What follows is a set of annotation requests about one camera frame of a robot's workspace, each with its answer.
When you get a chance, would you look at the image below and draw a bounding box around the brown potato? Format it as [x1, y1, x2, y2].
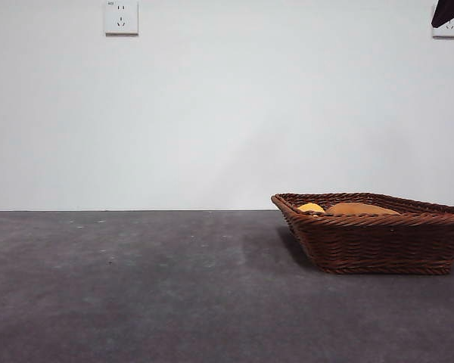
[326, 203, 402, 216]

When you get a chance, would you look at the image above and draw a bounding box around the yellow corn cob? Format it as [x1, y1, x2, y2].
[297, 202, 327, 215]

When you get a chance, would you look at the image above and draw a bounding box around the brown woven wicker basket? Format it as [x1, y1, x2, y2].
[271, 192, 454, 276]

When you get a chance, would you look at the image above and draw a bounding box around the white wall socket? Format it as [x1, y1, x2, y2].
[104, 0, 140, 37]
[432, 2, 454, 39]

